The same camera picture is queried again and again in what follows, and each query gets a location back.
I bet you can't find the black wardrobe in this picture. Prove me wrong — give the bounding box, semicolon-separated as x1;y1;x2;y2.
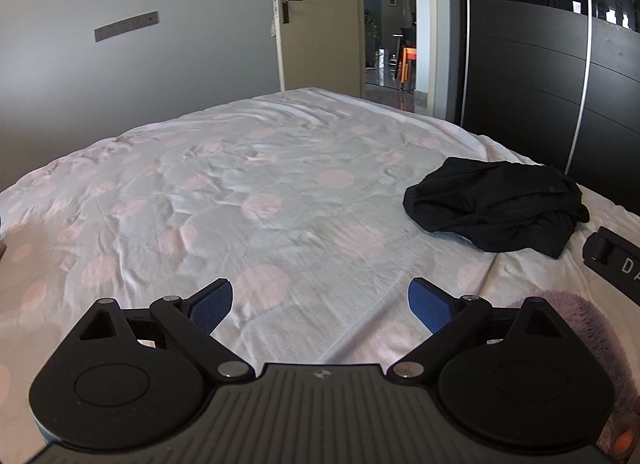
452;0;639;211

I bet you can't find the beige bedroom door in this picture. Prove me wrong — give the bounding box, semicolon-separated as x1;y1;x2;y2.
273;0;364;98

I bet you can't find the black door handle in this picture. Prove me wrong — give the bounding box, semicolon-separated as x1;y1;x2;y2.
280;0;304;24

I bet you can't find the grey wall plate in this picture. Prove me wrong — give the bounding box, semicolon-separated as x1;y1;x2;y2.
93;11;160;42

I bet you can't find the orange stool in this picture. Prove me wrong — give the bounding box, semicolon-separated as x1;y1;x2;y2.
398;46;418;91

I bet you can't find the black shorts garment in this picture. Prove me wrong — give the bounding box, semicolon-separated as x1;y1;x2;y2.
402;157;590;259

